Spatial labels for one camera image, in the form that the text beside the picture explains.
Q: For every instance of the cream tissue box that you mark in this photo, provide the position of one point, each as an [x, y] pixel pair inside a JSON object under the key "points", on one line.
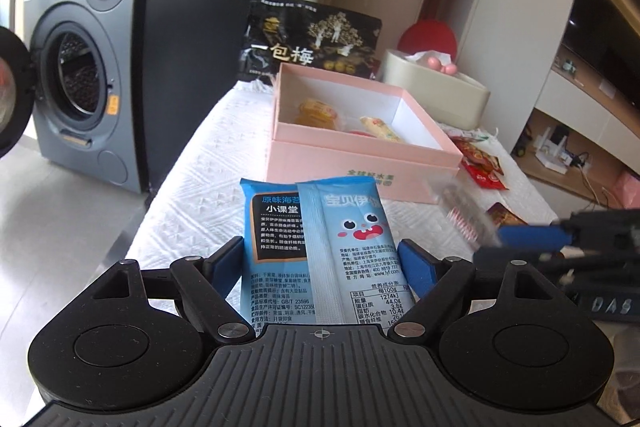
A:
{"points": [[457, 100]]}

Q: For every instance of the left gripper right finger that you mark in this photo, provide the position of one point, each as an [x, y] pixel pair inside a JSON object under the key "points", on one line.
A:
{"points": [[441, 286]]}

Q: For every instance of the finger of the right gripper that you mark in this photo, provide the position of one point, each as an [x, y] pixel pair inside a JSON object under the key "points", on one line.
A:
{"points": [[540, 237]]}

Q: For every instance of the small red egg packet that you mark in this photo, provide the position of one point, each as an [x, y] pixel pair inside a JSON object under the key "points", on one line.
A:
{"points": [[500, 215]]}

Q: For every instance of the pink cardboard box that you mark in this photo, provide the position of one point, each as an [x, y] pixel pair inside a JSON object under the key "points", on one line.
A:
{"points": [[401, 170]]}

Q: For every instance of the clear dark snack packet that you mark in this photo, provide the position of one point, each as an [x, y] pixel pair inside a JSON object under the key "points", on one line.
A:
{"points": [[465, 214]]}

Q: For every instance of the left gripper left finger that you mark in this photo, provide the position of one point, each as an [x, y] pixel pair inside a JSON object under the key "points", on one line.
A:
{"points": [[203, 284]]}

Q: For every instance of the white router on shelf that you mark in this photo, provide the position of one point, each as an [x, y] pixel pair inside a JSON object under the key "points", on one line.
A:
{"points": [[550, 149]]}

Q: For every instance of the black plum snack bag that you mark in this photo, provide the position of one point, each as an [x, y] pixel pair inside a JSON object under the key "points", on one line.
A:
{"points": [[298, 32]]}

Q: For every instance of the red spicy strip packet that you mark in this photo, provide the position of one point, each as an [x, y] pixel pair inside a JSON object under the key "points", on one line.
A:
{"points": [[484, 168]]}

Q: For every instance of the round bread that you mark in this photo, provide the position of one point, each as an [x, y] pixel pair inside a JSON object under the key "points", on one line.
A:
{"points": [[316, 114]]}

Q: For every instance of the pink balls on tissue box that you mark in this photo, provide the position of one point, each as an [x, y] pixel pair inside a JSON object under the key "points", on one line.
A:
{"points": [[437, 65]]}

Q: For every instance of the grey washing machine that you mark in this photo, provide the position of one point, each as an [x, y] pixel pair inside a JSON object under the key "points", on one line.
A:
{"points": [[73, 76]]}

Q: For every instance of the white tv shelf unit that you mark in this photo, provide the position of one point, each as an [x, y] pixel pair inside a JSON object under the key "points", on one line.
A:
{"points": [[603, 130]]}

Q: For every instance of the blue seaweed snack pack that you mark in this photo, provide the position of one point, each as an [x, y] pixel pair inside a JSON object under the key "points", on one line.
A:
{"points": [[320, 252]]}

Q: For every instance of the pink bag on shelf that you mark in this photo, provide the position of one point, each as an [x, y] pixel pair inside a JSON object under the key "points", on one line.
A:
{"points": [[627, 190]]}

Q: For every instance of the yellow long snack bar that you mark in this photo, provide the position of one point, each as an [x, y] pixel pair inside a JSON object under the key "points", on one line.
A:
{"points": [[379, 129]]}

